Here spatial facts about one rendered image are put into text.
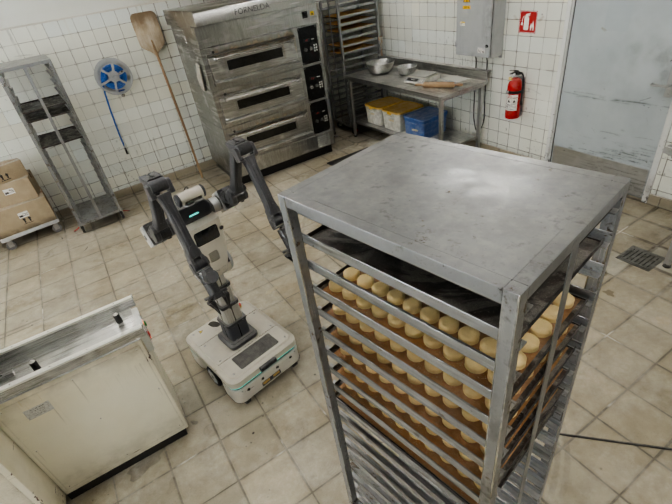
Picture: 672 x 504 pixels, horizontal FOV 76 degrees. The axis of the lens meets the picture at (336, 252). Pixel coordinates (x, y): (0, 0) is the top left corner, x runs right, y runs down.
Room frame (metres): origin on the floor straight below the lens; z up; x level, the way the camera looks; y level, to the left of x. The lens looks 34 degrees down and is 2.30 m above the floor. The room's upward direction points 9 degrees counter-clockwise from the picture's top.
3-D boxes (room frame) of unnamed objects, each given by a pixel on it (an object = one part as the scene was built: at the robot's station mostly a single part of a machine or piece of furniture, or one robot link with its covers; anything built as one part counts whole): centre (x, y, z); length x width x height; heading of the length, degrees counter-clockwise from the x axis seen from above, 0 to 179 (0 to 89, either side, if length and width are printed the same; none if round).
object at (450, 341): (0.77, -0.11, 1.59); 0.64 x 0.03 x 0.03; 39
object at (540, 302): (0.89, -0.27, 1.68); 0.60 x 0.40 x 0.02; 39
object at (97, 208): (4.91, 2.81, 0.93); 0.64 x 0.51 x 1.78; 30
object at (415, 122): (5.40, -1.40, 0.36); 0.47 x 0.38 x 0.26; 119
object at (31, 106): (4.90, 2.81, 1.41); 0.60 x 0.40 x 0.01; 30
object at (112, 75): (5.59, 2.27, 1.10); 0.41 x 0.17 x 1.10; 117
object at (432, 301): (0.77, -0.11, 1.68); 0.64 x 0.03 x 0.03; 39
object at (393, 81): (5.66, -1.26, 0.49); 1.90 x 0.72 x 0.98; 27
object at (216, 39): (5.83, 0.61, 1.01); 1.56 x 1.20 x 2.01; 117
